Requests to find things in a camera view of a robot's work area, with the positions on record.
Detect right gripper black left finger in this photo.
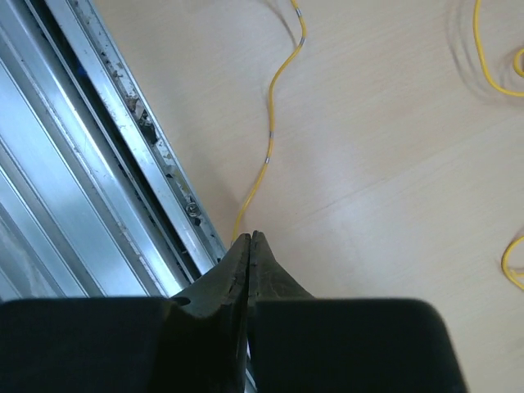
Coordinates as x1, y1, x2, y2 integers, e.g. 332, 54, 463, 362
163, 234, 251, 392

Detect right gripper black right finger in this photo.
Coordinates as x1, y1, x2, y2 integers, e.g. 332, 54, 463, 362
248, 232, 468, 392

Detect thin coloured wires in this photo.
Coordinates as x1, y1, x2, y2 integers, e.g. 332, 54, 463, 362
231, 0, 524, 292

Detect aluminium frame rail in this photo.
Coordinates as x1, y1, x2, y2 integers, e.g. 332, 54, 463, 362
1, 1, 226, 301

